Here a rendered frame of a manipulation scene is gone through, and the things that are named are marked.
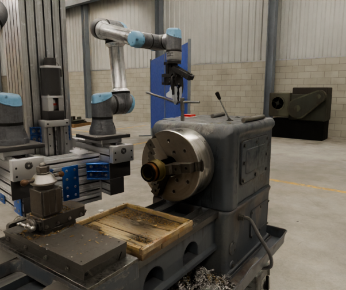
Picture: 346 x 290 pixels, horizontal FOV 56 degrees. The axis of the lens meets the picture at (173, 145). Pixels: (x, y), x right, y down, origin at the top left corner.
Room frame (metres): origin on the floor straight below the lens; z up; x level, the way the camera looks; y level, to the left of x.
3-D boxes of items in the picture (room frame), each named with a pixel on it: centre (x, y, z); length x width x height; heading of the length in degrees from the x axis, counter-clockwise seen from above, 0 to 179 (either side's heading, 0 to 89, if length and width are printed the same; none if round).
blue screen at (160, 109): (8.25, 0.19, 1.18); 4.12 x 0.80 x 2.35; 14
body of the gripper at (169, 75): (1.66, 0.00, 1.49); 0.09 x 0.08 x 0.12; 54
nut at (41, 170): (0.99, 0.40, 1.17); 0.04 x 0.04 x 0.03
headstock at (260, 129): (1.76, -0.23, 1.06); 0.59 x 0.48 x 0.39; 144
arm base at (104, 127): (1.85, 0.40, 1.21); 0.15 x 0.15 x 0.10
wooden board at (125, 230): (1.20, 0.15, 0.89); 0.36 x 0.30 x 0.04; 54
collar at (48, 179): (0.99, 0.40, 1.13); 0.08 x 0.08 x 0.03
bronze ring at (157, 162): (1.30, 0.08, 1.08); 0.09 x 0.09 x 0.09; 54
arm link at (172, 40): (1.66, 0.00, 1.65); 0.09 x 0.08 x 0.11; 47
